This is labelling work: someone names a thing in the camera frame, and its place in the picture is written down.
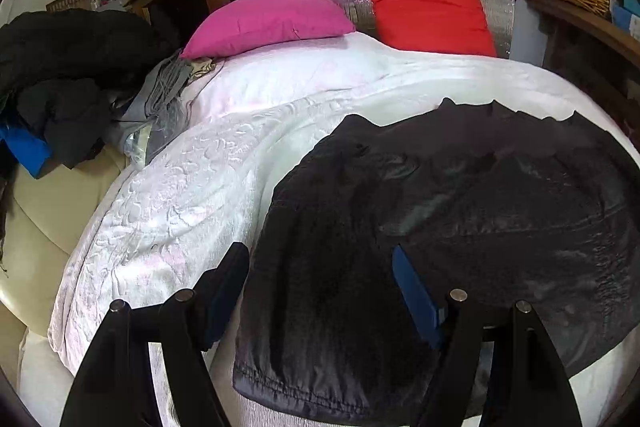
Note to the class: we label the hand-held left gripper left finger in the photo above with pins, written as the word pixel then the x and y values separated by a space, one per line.
pixel 226 299

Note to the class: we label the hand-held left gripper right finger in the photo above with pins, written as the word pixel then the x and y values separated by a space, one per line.
pixel 415 292

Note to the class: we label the blue bag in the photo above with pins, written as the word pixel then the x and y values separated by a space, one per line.
pixel 22 149

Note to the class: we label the grey cloth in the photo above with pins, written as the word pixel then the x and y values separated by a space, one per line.
pixel 160 107

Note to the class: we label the wooden shelf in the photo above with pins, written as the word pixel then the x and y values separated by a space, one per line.
pixel 590 37

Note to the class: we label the red pillow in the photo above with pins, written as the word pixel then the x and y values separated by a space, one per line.
pixel 430 12

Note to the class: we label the white textured blanket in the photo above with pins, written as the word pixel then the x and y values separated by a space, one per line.
pixel 175 207

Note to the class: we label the blue box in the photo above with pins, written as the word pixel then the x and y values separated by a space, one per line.
pixel 627 7

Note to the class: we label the pink pillow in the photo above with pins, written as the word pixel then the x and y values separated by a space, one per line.
pixel 270 24

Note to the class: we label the pile of black clothes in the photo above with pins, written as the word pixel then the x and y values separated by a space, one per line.
pixel 65 57

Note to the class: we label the black quilted jacket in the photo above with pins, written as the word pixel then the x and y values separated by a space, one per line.
pixel 450 207

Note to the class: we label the cream sofa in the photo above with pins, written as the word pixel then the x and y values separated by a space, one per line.
pixel 45 227

